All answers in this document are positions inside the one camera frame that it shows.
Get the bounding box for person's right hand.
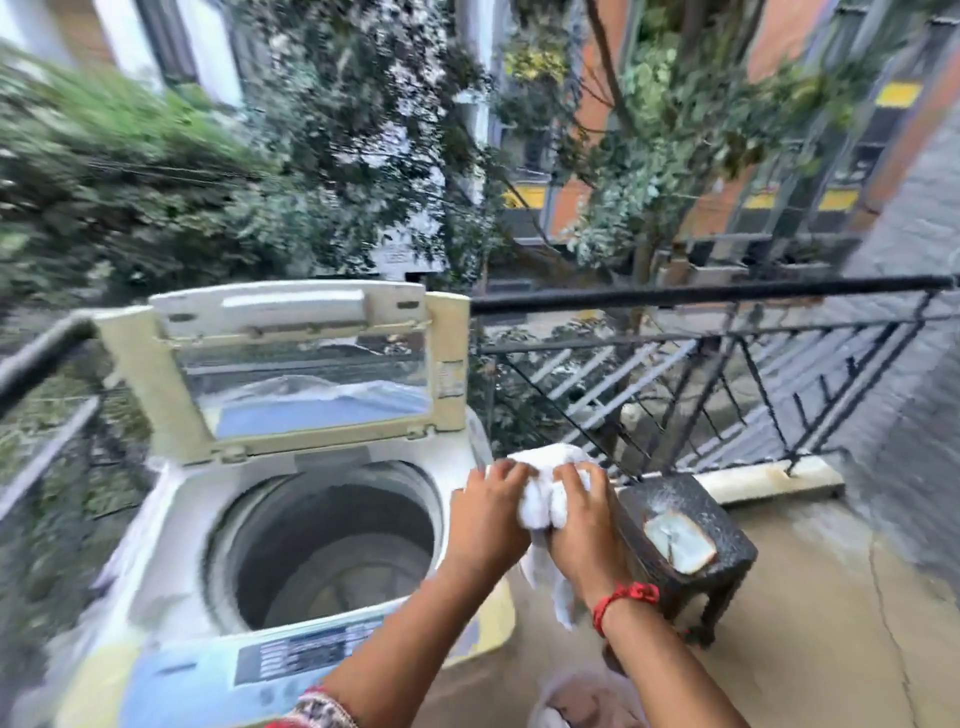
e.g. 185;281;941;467
545;462;633;598

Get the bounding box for person's left hand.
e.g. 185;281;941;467
439;459;540;582

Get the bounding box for white cloth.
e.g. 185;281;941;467
507;443;595;630

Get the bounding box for person's left forearm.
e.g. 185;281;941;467
315;558;526;728

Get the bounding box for person's right forearm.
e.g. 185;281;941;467
596;581;751;728

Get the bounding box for white soap bar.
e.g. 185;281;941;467
642;510;719;577

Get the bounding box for red thread wristband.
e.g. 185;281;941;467
591;582;661;639

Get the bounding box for dark wooden stool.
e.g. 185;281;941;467
602;472;759;675

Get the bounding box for black metal balcony railing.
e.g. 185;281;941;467
0;273;960;519

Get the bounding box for white top-load washing machine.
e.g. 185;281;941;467
52;408;519;728

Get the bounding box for washing machine lid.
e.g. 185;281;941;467
96;279;472;466

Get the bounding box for green leafy tree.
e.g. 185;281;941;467
0;0;886;316

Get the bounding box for orange brick building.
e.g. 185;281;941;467
495;0;960;249

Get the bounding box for beaded patterned bracelet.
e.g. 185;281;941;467
266;687;360;728

